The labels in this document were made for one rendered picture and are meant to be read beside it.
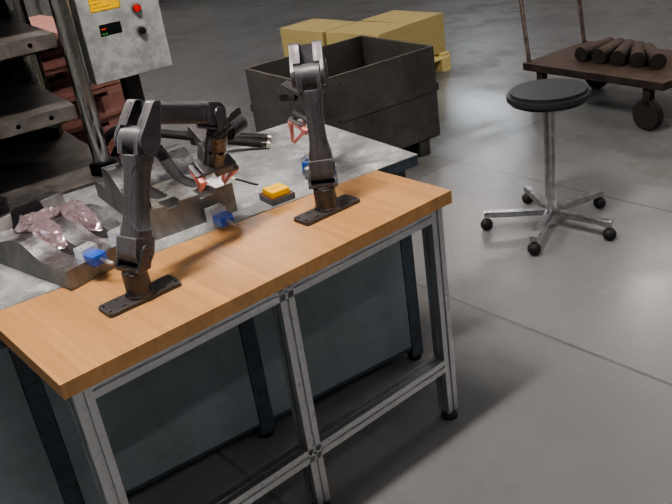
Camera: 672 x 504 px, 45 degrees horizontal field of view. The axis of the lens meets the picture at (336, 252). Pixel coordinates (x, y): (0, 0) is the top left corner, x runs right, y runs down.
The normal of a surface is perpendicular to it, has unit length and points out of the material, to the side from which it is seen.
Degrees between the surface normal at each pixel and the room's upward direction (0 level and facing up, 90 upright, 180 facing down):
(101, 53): 90
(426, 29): 90
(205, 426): 90
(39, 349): 0
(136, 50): 90
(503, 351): 0
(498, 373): 0
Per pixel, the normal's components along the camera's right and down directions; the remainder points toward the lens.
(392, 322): 0.55, 0.29
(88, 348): -0.13, -0.89
